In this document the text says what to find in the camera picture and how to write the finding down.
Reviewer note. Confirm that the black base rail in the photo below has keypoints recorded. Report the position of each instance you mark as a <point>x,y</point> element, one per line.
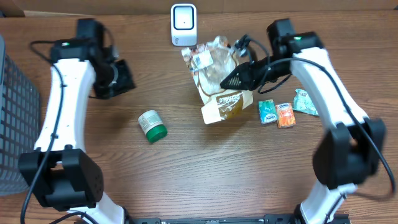
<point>217,221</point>

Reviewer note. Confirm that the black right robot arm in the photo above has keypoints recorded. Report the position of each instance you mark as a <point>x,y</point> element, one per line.
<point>350,151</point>

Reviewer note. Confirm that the clear plastic pouch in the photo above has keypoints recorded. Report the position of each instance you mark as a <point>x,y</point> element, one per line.
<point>210,64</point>

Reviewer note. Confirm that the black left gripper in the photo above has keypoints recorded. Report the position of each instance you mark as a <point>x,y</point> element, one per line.
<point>123,78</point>

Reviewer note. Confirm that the orange Kleenex tissue pack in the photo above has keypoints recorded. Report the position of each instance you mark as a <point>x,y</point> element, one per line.
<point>285,115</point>

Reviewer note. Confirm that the white barcode scanner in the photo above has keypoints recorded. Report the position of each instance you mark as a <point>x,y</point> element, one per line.
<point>183,22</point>

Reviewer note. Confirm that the small teal white packet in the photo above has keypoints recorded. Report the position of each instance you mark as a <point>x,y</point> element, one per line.
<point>267,111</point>

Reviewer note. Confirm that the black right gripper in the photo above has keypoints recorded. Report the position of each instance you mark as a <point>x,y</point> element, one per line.
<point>250,81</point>

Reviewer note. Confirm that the white bottle with green cap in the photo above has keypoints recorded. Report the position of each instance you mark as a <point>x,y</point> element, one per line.
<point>152,126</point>

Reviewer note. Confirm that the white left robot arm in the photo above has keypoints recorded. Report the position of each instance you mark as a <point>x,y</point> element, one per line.
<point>59,173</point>

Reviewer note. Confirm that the teal tissue pack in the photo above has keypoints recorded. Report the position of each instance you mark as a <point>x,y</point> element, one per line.
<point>303,103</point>

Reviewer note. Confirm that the grey plastic basket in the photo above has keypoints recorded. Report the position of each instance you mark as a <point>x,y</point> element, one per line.
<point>20,122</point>

